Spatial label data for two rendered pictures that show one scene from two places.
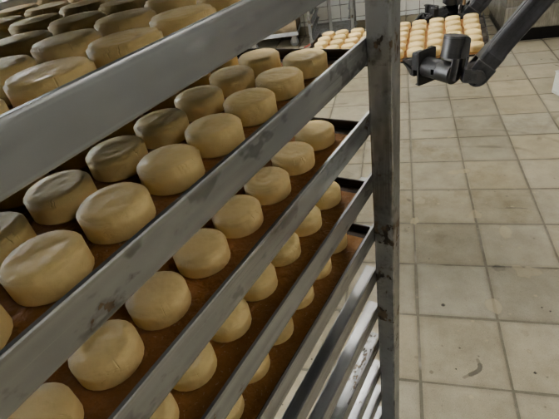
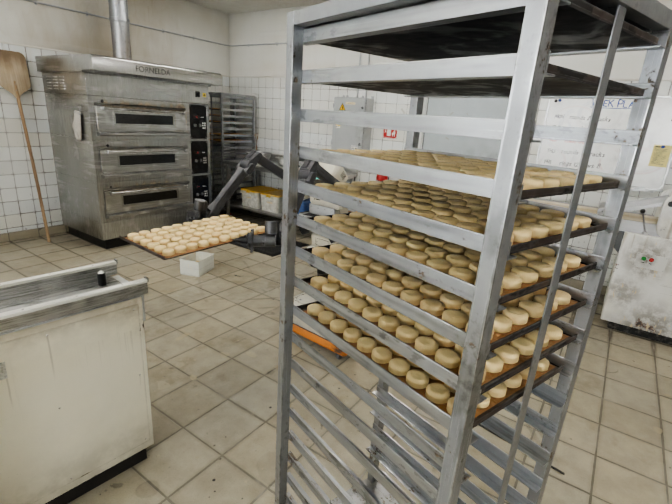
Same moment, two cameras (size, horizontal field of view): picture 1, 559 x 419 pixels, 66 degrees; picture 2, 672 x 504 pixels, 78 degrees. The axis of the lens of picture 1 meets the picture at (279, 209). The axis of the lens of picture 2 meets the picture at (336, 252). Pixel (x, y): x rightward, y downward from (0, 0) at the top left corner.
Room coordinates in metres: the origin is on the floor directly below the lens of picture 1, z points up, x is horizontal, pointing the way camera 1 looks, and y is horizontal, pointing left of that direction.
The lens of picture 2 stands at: (0.36, 1.24, 1.59)
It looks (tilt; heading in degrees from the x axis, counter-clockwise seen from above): 18 degrees down; 284
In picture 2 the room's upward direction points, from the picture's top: 4 degrees clockwise
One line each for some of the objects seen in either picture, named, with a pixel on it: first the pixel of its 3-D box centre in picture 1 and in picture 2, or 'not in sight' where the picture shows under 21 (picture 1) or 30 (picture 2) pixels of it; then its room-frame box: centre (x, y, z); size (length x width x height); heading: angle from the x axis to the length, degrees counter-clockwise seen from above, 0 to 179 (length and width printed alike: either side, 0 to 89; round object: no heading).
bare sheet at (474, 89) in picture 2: not in sight; (455, 85); (0.37, 0.22, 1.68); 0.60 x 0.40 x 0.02; 143
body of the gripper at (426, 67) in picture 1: (431, 67); (257, 240); (1.20, -0.52, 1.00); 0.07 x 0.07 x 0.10; 21
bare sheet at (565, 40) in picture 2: not in sight; (462, 40); (0.37, 0.22, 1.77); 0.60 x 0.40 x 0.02; 143
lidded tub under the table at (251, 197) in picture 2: not in sight; (259, 196); (3.09, -4.53, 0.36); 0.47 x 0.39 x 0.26; 69
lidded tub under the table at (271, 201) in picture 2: not in sight; (278, 201); (2.72, -4.40, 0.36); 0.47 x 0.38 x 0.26; 71
